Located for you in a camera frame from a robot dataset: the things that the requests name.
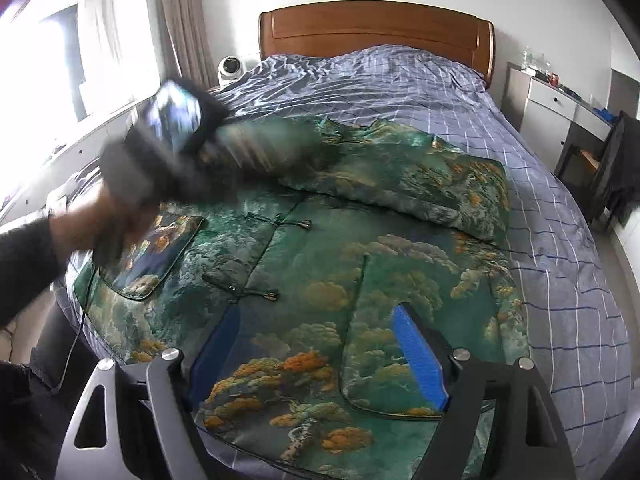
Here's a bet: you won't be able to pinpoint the brown wooden headboard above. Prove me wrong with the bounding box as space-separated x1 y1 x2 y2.
258 0 496 94

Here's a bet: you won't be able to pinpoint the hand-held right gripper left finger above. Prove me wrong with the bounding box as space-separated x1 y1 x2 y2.
56 304 242 480

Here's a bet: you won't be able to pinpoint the window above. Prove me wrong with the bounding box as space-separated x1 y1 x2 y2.
0 0 162 128

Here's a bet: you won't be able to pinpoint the green patterned brocade jacket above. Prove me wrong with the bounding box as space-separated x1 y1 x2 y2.
72 115 532 480

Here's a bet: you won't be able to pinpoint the wooden chair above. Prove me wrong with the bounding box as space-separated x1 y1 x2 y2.
569 115 626 222

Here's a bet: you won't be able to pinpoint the person's dark trousers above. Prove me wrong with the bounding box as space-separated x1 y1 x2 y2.
0 305 93 480

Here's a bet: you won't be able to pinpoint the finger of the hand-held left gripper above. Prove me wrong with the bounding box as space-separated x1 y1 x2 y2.
197 119 315 182

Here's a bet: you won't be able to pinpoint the person's left forearm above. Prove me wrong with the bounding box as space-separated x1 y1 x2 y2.
0 214 70 332

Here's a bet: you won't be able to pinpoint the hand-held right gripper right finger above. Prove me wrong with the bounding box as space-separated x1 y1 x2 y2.
391 302 572 480

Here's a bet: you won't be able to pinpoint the small white fan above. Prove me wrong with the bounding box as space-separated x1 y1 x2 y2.
217 54 246 84

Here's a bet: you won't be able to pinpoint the white window cabinet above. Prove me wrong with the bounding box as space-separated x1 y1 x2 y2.
0 95 151 223

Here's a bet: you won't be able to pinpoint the white sheer curtain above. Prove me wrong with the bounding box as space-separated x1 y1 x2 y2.
82 0 124 77

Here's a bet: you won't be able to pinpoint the white wardrobe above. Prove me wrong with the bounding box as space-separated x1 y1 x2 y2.
607 25 640 116

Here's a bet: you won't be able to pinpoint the clear glass container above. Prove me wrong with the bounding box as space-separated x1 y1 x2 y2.
522 49 551 74

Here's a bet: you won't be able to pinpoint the white desk with drawers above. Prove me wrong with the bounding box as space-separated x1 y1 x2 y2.
502 60 619 182

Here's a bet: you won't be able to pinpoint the black cable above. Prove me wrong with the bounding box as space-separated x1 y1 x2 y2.
49 260 99 394

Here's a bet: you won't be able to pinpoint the chair with black coat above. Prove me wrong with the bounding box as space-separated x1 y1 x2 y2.
585 110 640 227

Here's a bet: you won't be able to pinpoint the person's left hand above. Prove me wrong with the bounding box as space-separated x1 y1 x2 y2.
49 186 162 273

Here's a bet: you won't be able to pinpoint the brown curtain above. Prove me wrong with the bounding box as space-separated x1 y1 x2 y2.
152 0 214 92

